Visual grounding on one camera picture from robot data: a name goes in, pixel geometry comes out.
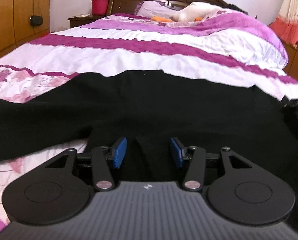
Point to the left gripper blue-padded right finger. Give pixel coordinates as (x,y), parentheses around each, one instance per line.
(191,164)

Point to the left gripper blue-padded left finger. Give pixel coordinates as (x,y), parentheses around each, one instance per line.
(98,167)

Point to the black garment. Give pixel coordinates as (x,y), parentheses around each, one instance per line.
(149,108)

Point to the wooden side cabinet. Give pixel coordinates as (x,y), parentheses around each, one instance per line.
(292,66)

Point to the purple white floral bedspread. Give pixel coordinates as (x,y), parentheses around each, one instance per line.
(41,196)

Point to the white plush toy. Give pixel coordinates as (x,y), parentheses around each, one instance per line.
(193,11)

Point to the orange plush piece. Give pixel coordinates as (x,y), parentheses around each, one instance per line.
(161,19)

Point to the lilac pillow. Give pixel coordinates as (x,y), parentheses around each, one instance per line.
(149,9)

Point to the dark wooden nightstand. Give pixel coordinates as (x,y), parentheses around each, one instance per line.
(79,21)

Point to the small black hanging bag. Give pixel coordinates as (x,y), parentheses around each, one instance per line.
(36,20)

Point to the red bucket with green rim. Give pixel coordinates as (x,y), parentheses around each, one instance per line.
(99,7)

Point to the wooden wardrobe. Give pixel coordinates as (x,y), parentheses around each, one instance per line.
(15,28)

